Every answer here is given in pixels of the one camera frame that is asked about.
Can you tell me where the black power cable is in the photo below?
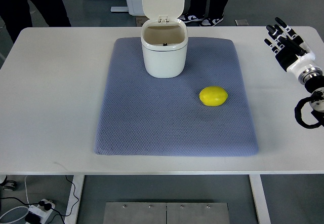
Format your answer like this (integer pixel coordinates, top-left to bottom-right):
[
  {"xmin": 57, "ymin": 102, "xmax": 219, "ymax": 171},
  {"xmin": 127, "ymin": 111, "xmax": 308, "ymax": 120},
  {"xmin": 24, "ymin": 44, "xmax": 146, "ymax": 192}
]
[{"xmin": 0, "ymin": 175, "xmax": 78, "ymax": 217}]

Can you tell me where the person with black white sneakers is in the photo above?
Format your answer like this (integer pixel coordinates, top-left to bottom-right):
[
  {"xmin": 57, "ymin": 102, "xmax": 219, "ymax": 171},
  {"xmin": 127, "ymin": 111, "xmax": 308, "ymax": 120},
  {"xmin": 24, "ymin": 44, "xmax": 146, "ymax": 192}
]
[{"xmin": 179, "ymin": 0, "xmax": 229, "ymax": 27}]

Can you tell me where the white table leg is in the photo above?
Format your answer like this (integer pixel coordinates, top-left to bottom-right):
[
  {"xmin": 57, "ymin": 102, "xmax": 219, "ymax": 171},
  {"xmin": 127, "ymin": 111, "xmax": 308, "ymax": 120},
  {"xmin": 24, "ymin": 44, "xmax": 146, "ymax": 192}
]
[
  {"xmin": 249, "ymin": 174, "xmax": 271, "ymax": 224},
  {"xmin": 64, "ymin": 174, "xmax": 85, "ymax": 224}
]

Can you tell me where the blue textured mat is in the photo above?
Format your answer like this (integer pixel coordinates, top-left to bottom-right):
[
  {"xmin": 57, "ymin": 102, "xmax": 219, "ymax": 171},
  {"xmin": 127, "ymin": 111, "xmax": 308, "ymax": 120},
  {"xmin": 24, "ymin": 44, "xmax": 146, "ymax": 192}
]
[{"xmin": 94, "ymin": 37, "xmax": 258, "ymax": 157}]

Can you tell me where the white trash bin with lid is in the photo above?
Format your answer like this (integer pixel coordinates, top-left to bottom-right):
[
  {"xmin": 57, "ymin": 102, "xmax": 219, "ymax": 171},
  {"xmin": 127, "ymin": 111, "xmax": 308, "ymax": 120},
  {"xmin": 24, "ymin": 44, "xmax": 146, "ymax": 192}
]
[{"xmin": 141, "ymin": 0, "xmax": 188, "ymax": 78}]

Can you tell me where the white table right leg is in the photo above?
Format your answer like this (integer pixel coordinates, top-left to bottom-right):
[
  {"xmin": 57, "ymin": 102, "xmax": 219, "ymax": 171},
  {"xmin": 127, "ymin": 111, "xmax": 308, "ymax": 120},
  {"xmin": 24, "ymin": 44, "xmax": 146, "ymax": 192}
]
[{"xmin": 249, "ymin": 174, "xmax": 271, "ymax": 224}]

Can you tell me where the yellow lemon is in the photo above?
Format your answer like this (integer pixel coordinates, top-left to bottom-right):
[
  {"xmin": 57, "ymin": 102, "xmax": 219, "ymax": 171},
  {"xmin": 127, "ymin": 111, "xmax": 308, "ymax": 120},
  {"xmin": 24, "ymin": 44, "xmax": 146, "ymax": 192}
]
[{"xmin": 199, "ymin": 86, "xmax": 228, "ymax": 106}]

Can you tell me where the black plug on strip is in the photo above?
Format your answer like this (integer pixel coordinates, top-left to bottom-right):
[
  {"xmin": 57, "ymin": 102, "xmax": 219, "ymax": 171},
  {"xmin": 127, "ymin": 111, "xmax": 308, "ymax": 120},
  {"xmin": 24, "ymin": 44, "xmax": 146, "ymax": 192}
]
[{"xmin": 38, "ymin": 200, "xmax": 52, "ymax": 211}]

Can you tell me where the white power strip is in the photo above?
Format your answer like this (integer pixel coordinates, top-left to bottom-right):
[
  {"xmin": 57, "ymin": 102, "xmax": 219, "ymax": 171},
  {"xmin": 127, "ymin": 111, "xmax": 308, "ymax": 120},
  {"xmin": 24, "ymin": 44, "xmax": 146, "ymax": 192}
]
[{"xmin": 24, "ymin": 199, "xmax": 56, "ymax": 224}]

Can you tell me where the white table left leg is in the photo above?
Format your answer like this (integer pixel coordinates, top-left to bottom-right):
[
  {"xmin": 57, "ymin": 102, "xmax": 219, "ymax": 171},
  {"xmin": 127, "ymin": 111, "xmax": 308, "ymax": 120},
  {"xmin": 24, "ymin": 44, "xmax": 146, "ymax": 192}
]
[{"xmin": 64, "ymin": 174, "xmax": 85, "ymax": 224}]

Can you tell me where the grey metal floor plate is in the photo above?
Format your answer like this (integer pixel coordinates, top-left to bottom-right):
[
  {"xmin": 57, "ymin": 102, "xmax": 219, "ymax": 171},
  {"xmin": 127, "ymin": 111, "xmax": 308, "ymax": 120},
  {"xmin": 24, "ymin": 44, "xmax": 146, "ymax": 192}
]
[{"xmin": 103, "ymin": 202, "xmax": 230, "ymax": 223}]

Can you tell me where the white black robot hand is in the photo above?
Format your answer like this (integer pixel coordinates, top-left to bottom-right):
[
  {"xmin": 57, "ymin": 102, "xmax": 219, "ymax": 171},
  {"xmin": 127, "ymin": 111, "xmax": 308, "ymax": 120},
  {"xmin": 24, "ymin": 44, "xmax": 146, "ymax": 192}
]
[{"xmin": 264, "ymin": 17, "xmax": 315, "ymax": 72}]

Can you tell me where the grey floor socket plate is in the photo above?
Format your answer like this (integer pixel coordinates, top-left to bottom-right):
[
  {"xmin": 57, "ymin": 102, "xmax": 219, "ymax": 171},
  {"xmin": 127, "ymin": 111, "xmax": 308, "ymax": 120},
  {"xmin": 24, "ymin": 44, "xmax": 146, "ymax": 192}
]
[{"xmin": 234, "ymin": 19, "xmax": 249, "ymax": 26}]

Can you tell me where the person in black trousers left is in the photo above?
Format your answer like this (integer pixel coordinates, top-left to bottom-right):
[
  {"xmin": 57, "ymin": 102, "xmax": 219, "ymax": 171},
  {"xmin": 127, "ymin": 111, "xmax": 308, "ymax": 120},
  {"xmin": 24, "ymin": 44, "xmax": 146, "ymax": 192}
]
[{"xmin": 0, "ymin": 0, "xmax": 72, "ymax": 44}]

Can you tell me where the caster wheel at left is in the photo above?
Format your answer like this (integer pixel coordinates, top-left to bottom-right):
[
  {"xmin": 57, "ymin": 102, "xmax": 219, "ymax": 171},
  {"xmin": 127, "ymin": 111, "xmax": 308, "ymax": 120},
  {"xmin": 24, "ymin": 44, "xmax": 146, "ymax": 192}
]
[{"xmin": 0, "ymin": 175, "xmax": 17, "ymax": 191}]

